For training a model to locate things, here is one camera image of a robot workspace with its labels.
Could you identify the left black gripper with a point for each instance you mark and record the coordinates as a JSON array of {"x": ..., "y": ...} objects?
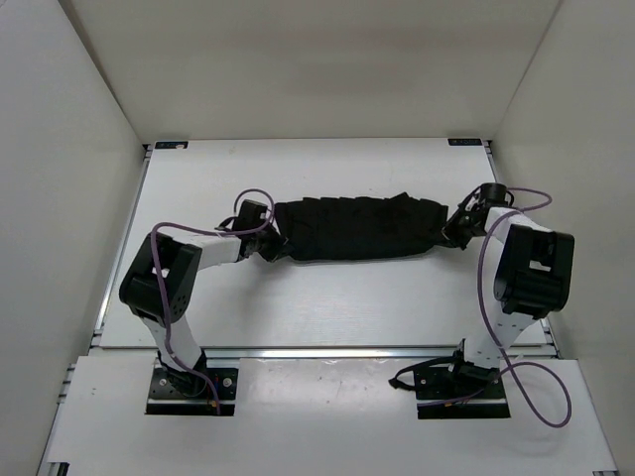
[{"x": 279, "y": 250}]

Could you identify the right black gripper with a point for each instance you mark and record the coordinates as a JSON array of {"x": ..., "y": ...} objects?
[{"x": 447, "y": 233}]

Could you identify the black skirt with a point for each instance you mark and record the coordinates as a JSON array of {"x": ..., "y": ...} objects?
[{"x": 359, "y": 228}]

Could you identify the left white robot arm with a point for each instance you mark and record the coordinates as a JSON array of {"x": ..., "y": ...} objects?
[{"x": 159, "y": 284}]

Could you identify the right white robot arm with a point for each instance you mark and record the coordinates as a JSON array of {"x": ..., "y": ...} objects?
[{"x": 524, "y": 273}]

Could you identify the right blue corner label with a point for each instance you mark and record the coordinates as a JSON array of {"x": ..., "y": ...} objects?
[{"x": 464, "y": 142}]

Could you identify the blue corner label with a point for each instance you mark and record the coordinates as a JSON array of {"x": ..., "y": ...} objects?
[
  {"x": 171, "y": 145},
  {"x": 464, "y": 142}
]

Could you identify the left blue corner label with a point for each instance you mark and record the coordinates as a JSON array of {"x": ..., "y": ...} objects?
[{"x": 171, "y": 145}]

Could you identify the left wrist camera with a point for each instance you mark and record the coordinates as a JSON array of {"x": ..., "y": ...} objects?
[{"x": 251, "y": 218}]

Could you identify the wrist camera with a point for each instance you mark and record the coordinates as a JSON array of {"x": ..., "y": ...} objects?
[
  {"x": 489, "y": 194},
  {"x": 251, "y": 218}
]

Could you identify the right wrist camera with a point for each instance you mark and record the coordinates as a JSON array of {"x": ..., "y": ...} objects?
[{"x": 489, "y": 194}]

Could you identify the aluminium front rail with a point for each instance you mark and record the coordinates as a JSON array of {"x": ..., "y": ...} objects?
[{"x": 328, "y": 353}]

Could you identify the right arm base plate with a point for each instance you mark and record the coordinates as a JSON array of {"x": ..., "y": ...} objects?
[{"x": 446, "y": 396}]

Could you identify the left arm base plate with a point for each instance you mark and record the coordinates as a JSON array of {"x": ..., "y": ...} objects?
[{"x": 164, "y": 398}]

